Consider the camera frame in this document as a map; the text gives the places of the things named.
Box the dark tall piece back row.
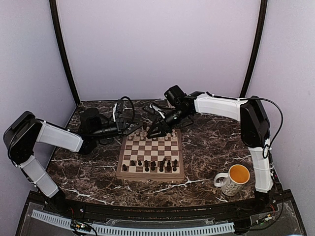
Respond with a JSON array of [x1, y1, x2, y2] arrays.
[[165, 160, 172, 172]]

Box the wooden chess board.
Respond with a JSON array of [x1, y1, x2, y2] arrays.
[[116, 133, 185, 181]]

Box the left black frame post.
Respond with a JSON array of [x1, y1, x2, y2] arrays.
[[49, 0, 81, 106]]

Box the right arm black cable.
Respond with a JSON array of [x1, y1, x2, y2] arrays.
[[248, 97, 284, 160]]

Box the dark piece bishop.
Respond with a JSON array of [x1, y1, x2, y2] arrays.
[[160, 157, 167, 167]]

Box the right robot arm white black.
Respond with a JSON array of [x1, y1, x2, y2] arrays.
[[143, 85, 273, 193]]

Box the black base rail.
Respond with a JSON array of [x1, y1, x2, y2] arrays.
[[24, 189, 296, 222]]

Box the white mug yellow inside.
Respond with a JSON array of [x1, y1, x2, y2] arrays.
[[214, 164, 250, 197]]

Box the right black frame post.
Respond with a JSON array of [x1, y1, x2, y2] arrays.
[[239, 0, 268, 98]]

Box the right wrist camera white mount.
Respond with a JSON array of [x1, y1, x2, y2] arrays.
[[143, 104, 165, 118]]

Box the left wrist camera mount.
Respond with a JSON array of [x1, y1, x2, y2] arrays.
[[112, 99, 124, 122]]

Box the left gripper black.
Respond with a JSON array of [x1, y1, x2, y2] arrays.
[[91, 117, 143, 141]]

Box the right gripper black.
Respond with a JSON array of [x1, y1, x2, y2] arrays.
[[147, 106, 190, 138]]

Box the white chess pieces row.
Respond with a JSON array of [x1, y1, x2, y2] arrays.
[[127, 129, 180, 141]]

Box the white cable duct strip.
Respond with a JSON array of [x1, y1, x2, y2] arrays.
[[31, 210, 235, 236]]

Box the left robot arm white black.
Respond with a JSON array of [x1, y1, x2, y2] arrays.
[[3, 108, 143, 214]]

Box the black frame post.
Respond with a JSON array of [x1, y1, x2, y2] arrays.
[[49, 0, 81, 106], [239, 0, 268, 98]]

